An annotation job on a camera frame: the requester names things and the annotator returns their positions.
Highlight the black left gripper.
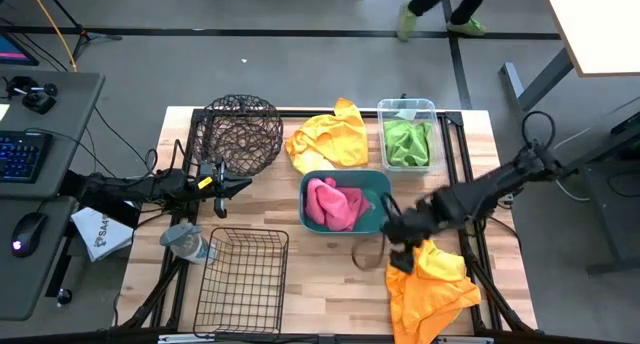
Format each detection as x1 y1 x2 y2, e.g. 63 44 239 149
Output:
197 157 253 220

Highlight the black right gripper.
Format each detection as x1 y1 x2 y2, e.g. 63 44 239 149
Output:
382 205 442 274

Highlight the pink microfiber towel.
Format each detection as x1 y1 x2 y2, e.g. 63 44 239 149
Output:
304 177 354 232
339 186 372 230

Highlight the pale yellow microfiber towel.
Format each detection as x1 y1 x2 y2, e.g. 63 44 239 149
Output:
292 151 334 176

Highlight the orange microfiber towel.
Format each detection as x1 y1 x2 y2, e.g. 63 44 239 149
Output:
384 262 482 344

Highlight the golden yellow microfiber towel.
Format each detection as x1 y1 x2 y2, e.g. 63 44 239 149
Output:
284 97 370 169

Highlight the teal plastic basin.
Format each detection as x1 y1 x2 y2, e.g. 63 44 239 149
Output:
298 169 393 235

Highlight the white printed bag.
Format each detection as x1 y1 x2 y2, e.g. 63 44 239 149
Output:
70 206 135 263

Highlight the clear plastic bin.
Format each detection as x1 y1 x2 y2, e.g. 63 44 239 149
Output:
376 97 444 174

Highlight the dark grey desk panel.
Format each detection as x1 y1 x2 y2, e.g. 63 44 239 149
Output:
0 196 79 321
0 71 106 200

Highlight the dark side stand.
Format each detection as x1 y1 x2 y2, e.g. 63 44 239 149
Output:
574 108 640 275

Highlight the black tripod stand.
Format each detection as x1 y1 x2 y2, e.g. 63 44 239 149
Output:
37 0 123 60

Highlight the black computer mouse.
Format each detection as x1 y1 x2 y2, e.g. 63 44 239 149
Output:
10 211 47 259

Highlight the black backlit keyboard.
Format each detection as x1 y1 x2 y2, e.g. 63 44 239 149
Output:
0 130 54 184

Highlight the grey table leg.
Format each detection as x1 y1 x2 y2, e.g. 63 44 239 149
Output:
501 47 575 113

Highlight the green shoe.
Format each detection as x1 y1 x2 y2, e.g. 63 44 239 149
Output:
397 2 418 43
446 16 487 37

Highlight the computer monitor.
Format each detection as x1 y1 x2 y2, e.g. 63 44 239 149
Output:
0 32 40 67

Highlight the white table top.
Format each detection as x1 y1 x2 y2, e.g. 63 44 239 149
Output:
541 0 640 78

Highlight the rectangular black wire basket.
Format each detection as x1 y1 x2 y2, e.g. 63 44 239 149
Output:
192 227 290 338

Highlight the round dark wire basket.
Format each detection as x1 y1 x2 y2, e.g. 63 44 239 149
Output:
192 93 285 178

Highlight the black desk cable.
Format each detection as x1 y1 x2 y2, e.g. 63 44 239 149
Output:
92 106 159 176

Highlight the black aluminium table frame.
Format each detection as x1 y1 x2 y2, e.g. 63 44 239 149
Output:
114 107 539 335

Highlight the white cable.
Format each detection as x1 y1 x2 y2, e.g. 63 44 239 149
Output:
552 128 592 203

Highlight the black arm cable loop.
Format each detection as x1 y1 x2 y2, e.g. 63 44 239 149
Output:
521 110 557 148

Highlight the black camera clamp mount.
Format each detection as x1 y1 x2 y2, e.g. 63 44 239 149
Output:
5 75 59 115

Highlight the yellow cable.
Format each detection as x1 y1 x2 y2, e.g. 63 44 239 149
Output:
23 0 79 73

